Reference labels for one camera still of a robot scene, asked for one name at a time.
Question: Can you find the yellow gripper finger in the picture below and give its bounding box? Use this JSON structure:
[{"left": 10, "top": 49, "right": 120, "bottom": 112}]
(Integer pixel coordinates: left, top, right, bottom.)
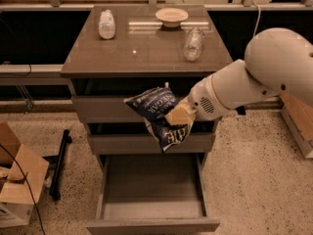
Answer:
[{"left": 165, "top": 98, "right": 197, "bottom": 125}]

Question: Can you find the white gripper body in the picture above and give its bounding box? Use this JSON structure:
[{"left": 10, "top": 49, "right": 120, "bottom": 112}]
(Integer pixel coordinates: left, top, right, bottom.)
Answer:
[{"left": 187, "top": 75, "right": 231, "bottom": 120}]

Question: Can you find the blue chip bag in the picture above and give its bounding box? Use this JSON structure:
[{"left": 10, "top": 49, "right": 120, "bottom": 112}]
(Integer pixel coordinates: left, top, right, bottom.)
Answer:
[{"left": 124, "top": 86, "right": 194, "bottom": 153}]

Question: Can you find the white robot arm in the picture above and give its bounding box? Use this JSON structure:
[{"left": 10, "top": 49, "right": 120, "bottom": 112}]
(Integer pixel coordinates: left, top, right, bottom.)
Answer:
[{"left": 165, "top": 27, "right": 313, "bottom": 125}]

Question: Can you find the grey middle drawer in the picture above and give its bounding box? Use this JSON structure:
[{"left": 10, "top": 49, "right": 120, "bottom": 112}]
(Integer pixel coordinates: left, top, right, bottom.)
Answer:
[{"left": 87, "top": 121, "right": 217, "bottom": 155}]

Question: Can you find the grey drawer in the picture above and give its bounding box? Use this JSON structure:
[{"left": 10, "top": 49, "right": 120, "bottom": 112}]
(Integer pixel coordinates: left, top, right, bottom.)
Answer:
[
  {"left": 86, "top": 154, "right": 220, "bottom": 235},
  {"left": 87, "top": 121, "right": 217, "bottom": 155},
  {"left": 71, "top": 76, "right": 201, "bottom": 123}
]

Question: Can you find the grey bottom drawer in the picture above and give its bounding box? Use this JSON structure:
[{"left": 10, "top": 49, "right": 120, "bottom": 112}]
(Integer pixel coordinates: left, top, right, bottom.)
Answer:
[{"left": 86, "top": 154, "right": 220, "bottom": 235}]

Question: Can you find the grey top drawer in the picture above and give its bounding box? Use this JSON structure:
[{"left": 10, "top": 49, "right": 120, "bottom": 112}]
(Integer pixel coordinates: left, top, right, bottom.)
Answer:
[{"left": 71, "top": 76, "right": 201, "bottom": 123}]

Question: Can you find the grey drawer cabinet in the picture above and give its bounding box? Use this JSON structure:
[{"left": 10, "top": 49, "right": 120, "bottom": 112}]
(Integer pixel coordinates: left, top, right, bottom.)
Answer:
[{"left": 60, "top": 4, "right": 234, "bottom": 168}]

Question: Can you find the black table leg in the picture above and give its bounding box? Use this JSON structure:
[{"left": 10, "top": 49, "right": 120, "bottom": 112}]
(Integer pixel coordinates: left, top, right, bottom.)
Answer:
[{"left": 236, "top": 106, "right": 246, "bottom": 116}]

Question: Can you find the clear plastic bottle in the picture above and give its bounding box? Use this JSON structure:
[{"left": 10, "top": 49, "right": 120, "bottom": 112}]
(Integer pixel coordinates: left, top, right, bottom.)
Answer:
[{"left": 183, "top": 27, "right": 204, "bottom": 62}]

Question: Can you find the cream ceramic bowl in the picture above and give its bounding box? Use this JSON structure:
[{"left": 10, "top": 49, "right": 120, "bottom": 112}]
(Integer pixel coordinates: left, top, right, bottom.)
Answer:
[{"left": 156, "top": 8, "right": 189, "bottom": 28}]

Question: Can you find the cardboard box right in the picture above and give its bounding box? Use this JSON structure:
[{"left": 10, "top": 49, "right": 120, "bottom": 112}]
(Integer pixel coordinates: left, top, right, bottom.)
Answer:
[{"left": 281, "top": 94, "right": 313, "bottom": 159}]

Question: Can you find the white plastic bottle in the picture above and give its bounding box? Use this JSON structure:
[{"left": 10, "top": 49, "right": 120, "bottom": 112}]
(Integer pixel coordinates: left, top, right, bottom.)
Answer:
[{"left": 98, "top": 10, "right": 116, "bottom": 39}]

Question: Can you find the black bar on floor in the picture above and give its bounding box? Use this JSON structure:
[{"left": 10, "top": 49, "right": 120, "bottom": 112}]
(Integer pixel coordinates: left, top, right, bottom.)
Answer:
[{"left": 49, "top": 129, "right": 72, "bottom": 201}]

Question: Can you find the open cardboard box left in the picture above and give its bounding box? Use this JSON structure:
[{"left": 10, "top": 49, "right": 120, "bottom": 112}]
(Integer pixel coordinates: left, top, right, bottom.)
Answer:
[{"left": 0, "top": 122, "right": 49, "bottom": 228}]

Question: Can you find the white cable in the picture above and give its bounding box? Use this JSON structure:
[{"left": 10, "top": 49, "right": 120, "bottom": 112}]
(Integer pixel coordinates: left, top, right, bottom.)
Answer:
[{"left": 252, "top": 2, "right": 263, "bottom": 39}]

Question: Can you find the black cable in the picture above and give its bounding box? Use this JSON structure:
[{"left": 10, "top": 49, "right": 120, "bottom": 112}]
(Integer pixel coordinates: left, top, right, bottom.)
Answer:
[{"left": 0, "top": 142, "right": 48, "bottom": 235}]

